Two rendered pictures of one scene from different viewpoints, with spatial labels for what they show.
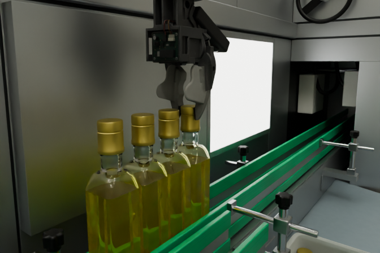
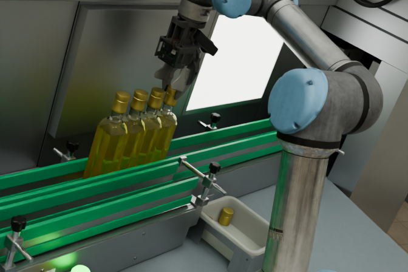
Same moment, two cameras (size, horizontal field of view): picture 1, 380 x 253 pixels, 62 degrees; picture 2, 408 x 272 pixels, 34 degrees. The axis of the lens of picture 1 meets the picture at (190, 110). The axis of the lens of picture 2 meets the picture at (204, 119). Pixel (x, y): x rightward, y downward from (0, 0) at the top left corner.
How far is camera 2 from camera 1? 1.15 m
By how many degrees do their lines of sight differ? 15
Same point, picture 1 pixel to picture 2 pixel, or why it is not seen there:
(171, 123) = (157, 99)
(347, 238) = not seen: hidden behind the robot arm
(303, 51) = (336, 23)
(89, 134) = (102, 85)
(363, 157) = (348, 157)
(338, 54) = (366, 44)
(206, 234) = (157, 171)
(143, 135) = (138, 104)
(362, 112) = not seen: hidden behind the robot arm
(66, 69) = (102, 45)
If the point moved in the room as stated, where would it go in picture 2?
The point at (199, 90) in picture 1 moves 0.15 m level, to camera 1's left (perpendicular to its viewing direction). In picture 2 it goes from (182, 83) to (124, 63)
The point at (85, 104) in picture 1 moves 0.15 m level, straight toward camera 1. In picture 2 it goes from (106, 67) to (113, 93)
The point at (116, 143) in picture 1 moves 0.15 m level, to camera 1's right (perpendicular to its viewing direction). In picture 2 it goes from (123, 108) to (184, 128)
